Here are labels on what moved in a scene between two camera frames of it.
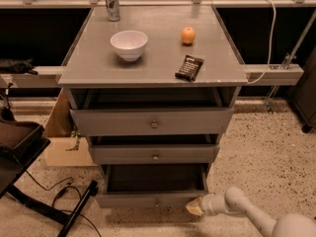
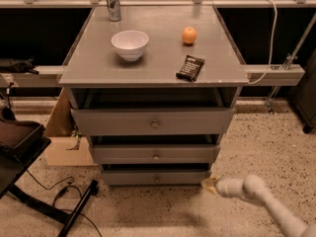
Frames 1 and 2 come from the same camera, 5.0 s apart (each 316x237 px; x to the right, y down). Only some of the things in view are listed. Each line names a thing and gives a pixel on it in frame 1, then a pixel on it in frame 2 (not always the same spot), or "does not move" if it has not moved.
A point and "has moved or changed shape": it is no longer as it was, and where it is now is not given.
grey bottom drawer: x=151 y=186 has moved or changed shape
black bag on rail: x=17 y=66 does not move
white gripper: x=206 y=203 → x=222 y=188
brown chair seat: x=15 y=134 does not move
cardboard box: x=63 y=145 does not move
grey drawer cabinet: x=153 y=88 does not move
